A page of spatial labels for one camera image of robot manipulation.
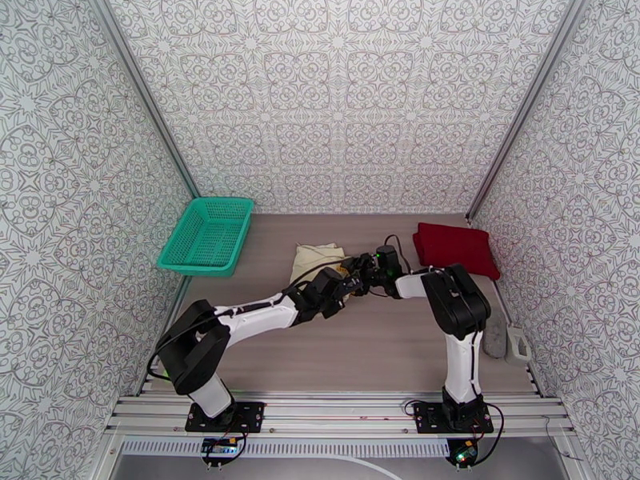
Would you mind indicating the red shirt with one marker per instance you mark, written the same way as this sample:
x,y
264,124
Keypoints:
x,y
457,248

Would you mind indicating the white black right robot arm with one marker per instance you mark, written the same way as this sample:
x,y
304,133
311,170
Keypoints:
x,y
460,313

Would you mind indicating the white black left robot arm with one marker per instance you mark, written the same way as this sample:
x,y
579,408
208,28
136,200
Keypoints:
x,y
250,318

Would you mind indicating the teal plastic laundry basket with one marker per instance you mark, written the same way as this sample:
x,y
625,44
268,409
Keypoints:
x,y
210,238

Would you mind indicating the grey oblong pad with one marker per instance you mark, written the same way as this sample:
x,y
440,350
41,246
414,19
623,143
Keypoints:
x,y
495,338

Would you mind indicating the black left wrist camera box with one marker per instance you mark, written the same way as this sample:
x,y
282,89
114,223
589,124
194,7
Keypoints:
x,y
327,281

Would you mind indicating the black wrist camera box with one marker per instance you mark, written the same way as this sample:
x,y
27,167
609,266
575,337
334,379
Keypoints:
x,y
327,281
387,258

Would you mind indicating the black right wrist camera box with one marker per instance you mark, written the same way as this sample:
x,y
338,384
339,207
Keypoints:
x,y
387,258

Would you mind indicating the aluminium rail frame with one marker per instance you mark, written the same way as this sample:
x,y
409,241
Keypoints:
x,y
340,411

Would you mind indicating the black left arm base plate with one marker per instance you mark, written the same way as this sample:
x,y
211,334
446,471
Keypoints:
x,y
250,416

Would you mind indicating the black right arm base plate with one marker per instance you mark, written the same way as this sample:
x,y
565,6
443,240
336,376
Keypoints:
x,y
425,423

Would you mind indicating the aluminium corner post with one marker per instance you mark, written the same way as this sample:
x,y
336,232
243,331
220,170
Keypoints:
x,y
525,103
145,98

